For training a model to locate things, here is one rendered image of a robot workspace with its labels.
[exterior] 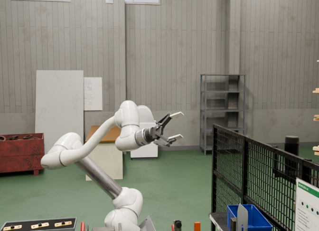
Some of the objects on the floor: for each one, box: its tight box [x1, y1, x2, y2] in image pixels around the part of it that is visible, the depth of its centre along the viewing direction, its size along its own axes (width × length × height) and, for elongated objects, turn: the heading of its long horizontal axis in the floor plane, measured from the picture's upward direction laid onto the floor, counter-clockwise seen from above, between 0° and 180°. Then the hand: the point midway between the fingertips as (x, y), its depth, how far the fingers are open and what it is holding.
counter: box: [85, 125, 123, 181], centre depth 729 cm, size 71×221×78 cm
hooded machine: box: [131, 105, 159, 160], centre depth 811 cm, size 70×59×130 cm
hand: (180, 125), depth 163 cm, fingers open, 13 cm apart
